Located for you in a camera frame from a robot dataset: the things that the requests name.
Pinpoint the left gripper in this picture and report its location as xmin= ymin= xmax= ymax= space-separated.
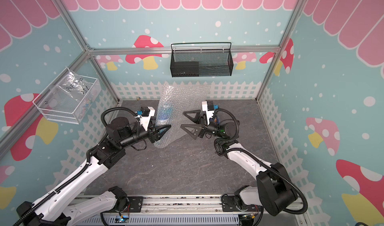
xmin=120 ymin=117 xmax=171 ymax=149

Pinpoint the blue glass bottle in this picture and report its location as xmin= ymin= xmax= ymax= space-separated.
xmin=156 ymin=105 xmax=173 ymax=137

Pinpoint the clear bubble wrap sheet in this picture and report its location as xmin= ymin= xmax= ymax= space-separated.
xmin=155 ymin=82 xmax=211 ymax=149

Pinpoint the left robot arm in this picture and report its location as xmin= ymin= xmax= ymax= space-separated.
xmin=15 ymin=109 xmax=171 ymax=226

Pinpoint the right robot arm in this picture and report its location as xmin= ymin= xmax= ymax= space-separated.
xmin=181 ymin=108 xmax=309 ymax=216

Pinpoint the blue tape dispenser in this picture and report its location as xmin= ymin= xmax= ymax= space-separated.
xmin=211 ymin=108 xmax=221 ymax=128

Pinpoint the black box in basket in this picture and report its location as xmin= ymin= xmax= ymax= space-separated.
xmin=170 ymin=61 xmax=200 ymax=77

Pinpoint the clear plastic bag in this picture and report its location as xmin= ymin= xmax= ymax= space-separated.
xmin=45 ymin=71 xmax=95 ymax=113

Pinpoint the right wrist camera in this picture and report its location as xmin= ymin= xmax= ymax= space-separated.
xmin=202 ymin=101 xmax=215 ymax=120

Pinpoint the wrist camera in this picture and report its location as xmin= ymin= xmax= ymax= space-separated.
xmin=136 ymin=107 xmax=156 ymax=131
xmin=202 ymin=101 xmax=215 ymax=120

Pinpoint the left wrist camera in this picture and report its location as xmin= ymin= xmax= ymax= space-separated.
xmin=136 ymin=107 xmax=156 ymax=131

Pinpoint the black wire mesh basket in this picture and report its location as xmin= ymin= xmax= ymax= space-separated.
xmin=170 ymin=42 xmax=234 ymax=77

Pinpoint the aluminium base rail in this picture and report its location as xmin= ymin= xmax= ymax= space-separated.
xmin=64 ymin=194 xmax=310 ymax=226

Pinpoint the white wire mesh basket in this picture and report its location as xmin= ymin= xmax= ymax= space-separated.
xmin=33 ymin=68 xmax=102 ymax=125

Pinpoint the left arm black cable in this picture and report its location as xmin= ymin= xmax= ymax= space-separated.
xmin=11 ymin=106 xmax=142 ymax=226

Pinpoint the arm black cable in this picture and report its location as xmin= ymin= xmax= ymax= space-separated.
xmin=214 ymin=108 xmax=309 ymax=215
xmin=11 ymin=106 xmax=142 ymax=226

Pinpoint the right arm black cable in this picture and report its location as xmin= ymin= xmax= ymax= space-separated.
xmin=214 ymin=108 xmax=309 ymax=215

